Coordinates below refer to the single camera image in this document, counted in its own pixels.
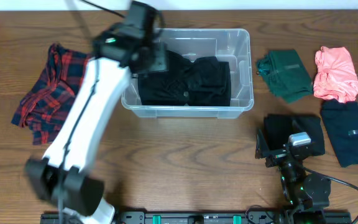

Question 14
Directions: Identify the clear plastic storage bin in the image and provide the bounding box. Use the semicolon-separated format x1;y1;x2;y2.
121;28;254;119

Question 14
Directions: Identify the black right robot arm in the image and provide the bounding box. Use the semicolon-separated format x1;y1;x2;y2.
255;130;331;223

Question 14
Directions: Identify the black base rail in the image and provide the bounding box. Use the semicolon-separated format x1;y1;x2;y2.
40;210;352;224

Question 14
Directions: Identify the pink garment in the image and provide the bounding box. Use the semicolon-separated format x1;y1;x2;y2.
313;46;358;103

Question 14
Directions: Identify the navy folded garment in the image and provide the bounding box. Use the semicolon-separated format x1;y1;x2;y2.
320;100;358;167

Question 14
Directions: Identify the black folded garment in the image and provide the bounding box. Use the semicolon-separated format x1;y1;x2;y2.
264;114;325;156

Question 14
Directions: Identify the dark green garment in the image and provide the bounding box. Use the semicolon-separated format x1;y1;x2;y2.
256;49;313;103

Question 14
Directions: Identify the black garment in bin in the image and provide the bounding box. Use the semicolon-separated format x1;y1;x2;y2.
138;51;231;106

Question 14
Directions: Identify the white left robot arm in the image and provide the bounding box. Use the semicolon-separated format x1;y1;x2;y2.
24;1;168;223

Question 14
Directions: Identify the red plaid flannel shirt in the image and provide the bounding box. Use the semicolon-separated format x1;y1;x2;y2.
11;44;90;145

